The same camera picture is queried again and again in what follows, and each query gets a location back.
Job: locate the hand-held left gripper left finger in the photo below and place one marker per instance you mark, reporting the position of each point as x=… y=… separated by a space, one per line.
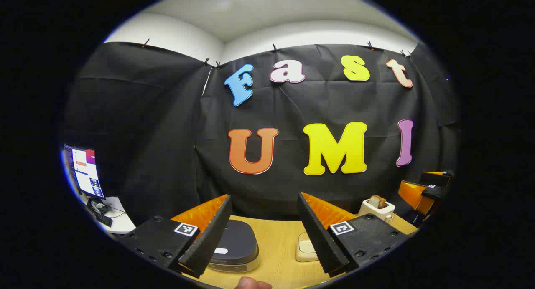
x=209 y=239

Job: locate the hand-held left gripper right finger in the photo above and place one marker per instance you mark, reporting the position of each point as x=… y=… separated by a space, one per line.
x=319 y=239

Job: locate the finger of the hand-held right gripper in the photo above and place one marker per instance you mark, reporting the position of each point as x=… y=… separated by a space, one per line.
x=436 y=178
x=411 y=195

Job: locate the white rice box clear lid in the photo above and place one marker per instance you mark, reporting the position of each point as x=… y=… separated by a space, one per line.
x=305 y=249

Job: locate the dark grey rice cooker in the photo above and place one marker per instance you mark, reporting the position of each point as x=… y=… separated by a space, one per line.
x=238 y=239

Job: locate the toasted bread slice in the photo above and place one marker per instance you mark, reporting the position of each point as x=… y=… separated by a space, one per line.
x=377 y=202

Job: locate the white toaster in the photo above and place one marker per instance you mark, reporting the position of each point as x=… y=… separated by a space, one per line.
x=376 y=213

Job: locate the white side table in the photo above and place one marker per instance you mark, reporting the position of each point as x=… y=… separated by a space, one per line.
x=121 y=220

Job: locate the black keyboard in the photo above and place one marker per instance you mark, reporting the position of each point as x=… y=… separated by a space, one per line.
x=103 y=220

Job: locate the dark teal object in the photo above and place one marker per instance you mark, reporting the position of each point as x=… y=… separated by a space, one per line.
x=98 y=206

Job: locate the black backdrop cloth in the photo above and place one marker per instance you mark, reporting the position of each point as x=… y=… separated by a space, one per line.
x=167 y=113

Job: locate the computer monitor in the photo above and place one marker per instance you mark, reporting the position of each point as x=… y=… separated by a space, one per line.
x=85 y=172

